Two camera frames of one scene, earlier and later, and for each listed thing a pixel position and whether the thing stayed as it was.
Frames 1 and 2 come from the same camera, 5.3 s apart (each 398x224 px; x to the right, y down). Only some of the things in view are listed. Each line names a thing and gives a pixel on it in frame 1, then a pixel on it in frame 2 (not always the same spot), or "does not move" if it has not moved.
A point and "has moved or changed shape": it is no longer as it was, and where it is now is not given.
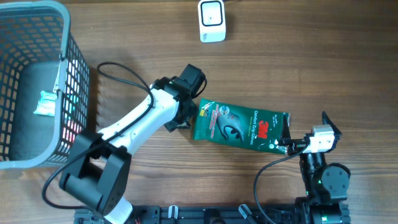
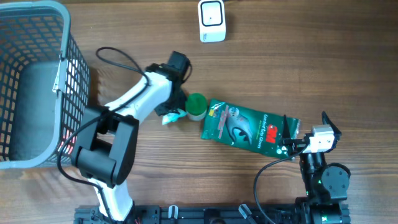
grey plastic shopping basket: x=45 y=82 does not move
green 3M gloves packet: x=239 y=126 has moved or changed shape
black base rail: x=222 y=214 does not move
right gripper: x=296 y=144 does not move
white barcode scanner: x=212 y=21 does not move
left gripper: x=173 y=126 to x=162 y=110
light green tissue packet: x=46 y=104 has moved or changed shape
